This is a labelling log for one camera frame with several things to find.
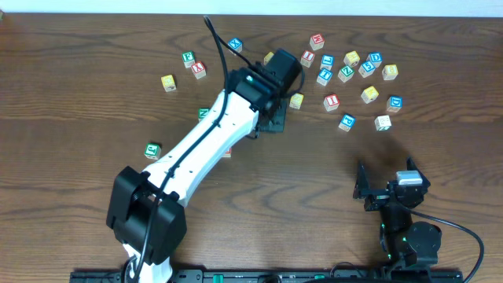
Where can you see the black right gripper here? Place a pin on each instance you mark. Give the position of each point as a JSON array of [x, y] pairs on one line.
[[382, 195]]

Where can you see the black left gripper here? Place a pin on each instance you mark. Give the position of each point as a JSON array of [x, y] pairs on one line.
[[273, 119]]

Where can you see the red i block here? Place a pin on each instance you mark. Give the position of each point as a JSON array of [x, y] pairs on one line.
[[307, 58], [331, 102]]

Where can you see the green N wooden block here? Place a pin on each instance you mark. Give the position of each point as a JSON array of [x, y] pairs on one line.
[[202, 113]]

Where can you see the red A wooden block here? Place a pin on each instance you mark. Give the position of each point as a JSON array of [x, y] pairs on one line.
[[227, 153]]

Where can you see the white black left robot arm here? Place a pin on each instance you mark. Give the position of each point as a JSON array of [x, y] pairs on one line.
[[147, 209]]

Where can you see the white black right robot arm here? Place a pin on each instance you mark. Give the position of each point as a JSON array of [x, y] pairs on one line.
[[408, 244]]

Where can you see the yellow block upper middle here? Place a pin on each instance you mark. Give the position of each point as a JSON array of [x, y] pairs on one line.
[[267, 58]]

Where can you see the yellow block centre right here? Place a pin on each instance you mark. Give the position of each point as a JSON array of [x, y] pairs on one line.
[[296, 101]]

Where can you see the red H wooden block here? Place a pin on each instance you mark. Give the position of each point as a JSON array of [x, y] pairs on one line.
[[317, 41]]

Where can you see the blue T wooden block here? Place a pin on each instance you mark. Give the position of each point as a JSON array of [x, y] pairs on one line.
[[324, 76]]

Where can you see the blue L wooden block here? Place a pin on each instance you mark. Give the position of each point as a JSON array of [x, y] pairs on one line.
[[327, 62]]

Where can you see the plain L green 7 block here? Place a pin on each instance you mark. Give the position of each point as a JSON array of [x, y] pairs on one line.
[[382, 123]]

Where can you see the blue X wooden block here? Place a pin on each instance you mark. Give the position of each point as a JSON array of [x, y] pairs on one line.
[[235, 45]]

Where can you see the green Z wooden block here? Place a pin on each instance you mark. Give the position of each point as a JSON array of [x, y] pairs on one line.
[[345, 73]]

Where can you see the blue P wooden block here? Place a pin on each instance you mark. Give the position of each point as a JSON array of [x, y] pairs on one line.
[[347, 122]]

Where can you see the yellow block upper right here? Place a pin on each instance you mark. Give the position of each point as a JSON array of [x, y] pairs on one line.
[[351, 59]]

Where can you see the blue D lower block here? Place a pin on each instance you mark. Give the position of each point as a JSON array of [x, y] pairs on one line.
[[394, 104]]

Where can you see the blue d block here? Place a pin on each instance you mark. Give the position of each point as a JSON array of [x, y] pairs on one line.
[[375, 58], [394, 104]]

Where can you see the blue 5 wooden block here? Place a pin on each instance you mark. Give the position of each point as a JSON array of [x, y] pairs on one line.
[[366, 69]]

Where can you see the red X wooden block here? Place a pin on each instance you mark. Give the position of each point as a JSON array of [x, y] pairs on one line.
[[198, 69]]

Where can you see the blue D upper block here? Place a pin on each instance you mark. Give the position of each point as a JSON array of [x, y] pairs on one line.
[[375, 58]]

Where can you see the green F wooden block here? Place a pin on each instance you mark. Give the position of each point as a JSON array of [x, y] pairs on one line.
[[188, 58]]

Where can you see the yellow 8 wooden block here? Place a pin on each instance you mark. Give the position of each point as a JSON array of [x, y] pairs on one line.
[[390, 72]]

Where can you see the yellow block far left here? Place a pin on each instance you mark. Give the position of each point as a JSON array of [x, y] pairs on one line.
[[168, 83]]

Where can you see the green J wooden block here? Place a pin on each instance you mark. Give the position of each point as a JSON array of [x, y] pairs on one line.
[[152, 151]]

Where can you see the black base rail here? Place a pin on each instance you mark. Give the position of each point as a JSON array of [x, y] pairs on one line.
[[200, 276]]

